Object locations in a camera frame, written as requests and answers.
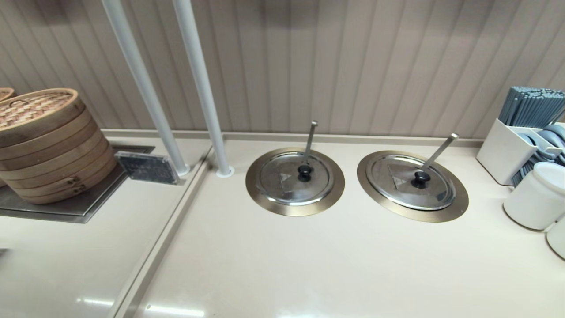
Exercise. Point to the left steel pot lid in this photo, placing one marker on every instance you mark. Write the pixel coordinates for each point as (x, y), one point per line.
(254, 185)

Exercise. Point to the right steel pot lid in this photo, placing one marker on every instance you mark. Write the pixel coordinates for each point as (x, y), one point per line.
(415, 216)

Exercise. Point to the white metal pole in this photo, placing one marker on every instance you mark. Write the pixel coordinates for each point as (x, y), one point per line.
(201, 84)
(141, 84)

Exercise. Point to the dark acrylic sign placard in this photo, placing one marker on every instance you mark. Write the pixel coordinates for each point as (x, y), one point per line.
(145, 168)

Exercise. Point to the steel inset tray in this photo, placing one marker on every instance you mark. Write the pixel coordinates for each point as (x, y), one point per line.
(88, 207)

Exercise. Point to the white utensil holder box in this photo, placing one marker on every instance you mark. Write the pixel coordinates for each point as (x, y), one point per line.
(499, 150)

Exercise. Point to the bamboo steamer stack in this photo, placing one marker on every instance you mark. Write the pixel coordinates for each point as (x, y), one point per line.
(48, 150)

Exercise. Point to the grey chopsticks bundle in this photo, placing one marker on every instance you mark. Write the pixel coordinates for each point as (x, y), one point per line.
(529, 108)

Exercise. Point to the white round container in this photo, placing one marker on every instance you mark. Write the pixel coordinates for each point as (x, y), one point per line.
(534, 198)
(558, 238)

